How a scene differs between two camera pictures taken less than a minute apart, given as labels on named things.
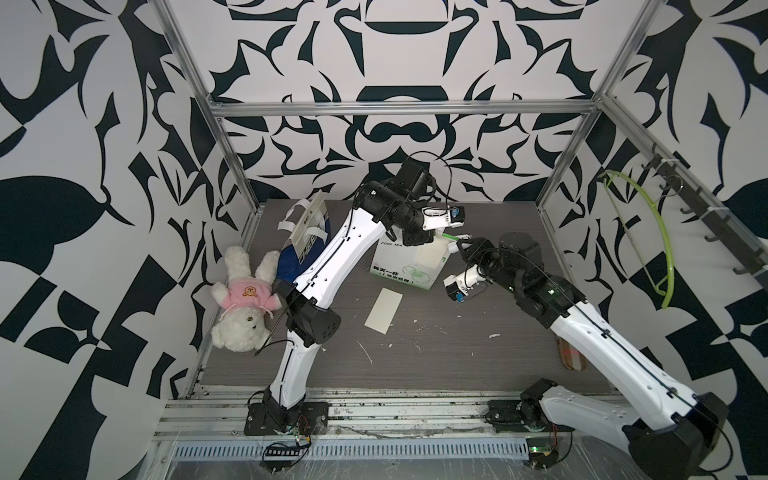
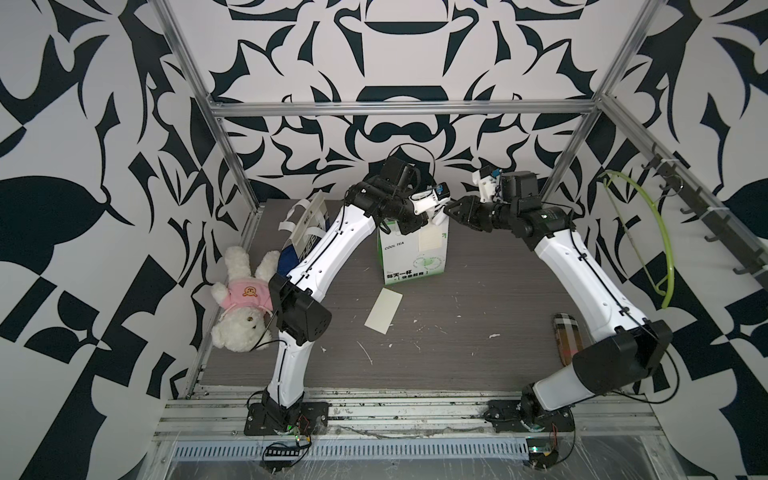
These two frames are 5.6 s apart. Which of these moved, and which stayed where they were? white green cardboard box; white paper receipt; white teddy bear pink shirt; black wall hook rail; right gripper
Moved: white green cardboard box; right gripper
Stayed: black wall hook rail; white paper receipt; white teddy bear pink shirt
